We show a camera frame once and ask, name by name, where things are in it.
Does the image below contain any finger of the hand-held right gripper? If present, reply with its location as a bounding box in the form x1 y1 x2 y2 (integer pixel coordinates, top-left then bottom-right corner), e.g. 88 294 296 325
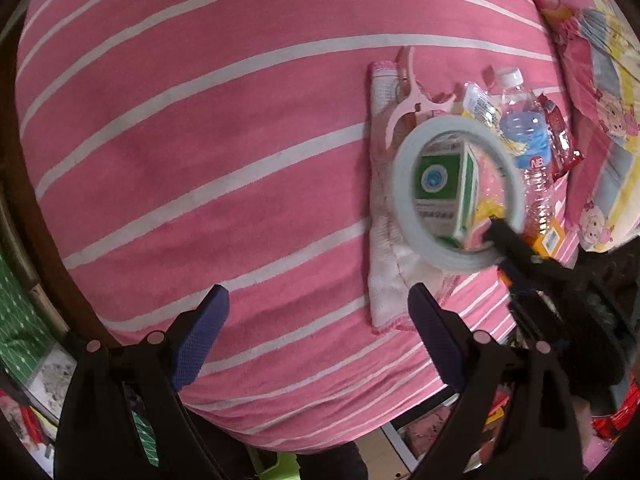
484 216 577 292
507 294 569 357

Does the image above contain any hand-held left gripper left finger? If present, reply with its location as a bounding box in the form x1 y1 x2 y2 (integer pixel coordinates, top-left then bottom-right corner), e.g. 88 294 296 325
52 284 236 480

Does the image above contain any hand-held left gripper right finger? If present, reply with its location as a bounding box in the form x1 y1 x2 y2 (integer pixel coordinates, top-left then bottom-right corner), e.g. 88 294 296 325
408 282 586 480

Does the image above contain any orange yellow small box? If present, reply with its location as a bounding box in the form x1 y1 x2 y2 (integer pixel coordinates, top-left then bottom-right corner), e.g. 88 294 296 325
497 220 568 291

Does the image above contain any green white carton box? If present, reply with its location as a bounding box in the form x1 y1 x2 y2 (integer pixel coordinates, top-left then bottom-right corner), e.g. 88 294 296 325
412 140 483 251

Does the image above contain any clear plastic bottle blue label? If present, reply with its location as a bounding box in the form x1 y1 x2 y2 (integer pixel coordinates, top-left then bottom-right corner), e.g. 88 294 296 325
492 66 558 238

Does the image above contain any grey tape roll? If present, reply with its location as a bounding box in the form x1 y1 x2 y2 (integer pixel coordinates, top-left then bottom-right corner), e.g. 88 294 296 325
392 116 528 272

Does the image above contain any white gauze cloth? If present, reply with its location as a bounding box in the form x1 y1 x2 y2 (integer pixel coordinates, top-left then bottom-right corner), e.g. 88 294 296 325
367 61 461 333

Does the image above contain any red packaging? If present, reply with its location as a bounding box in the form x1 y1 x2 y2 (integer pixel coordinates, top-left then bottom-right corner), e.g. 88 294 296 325
592 385 636 441

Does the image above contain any red snack packet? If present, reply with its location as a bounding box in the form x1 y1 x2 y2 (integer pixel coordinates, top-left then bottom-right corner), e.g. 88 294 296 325
537 92 586 178

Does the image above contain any lime green plastic stool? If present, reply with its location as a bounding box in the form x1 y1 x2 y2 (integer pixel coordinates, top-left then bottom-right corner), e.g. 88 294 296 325
247 447 296 480

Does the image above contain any yellow snack wrapper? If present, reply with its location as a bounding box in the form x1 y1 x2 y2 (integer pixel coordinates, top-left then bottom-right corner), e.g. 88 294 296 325
460 81 525 161

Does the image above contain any pink striped bed sheet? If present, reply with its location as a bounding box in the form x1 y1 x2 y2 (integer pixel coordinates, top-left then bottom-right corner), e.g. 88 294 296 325
15 0 640 456

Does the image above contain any pink plastic hanger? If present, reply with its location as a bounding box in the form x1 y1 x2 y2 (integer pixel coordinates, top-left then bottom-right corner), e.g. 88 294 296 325
385 46 463 151

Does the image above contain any green patterned cloth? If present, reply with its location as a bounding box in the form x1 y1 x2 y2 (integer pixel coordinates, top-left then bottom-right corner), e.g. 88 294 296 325
0 250 56 386

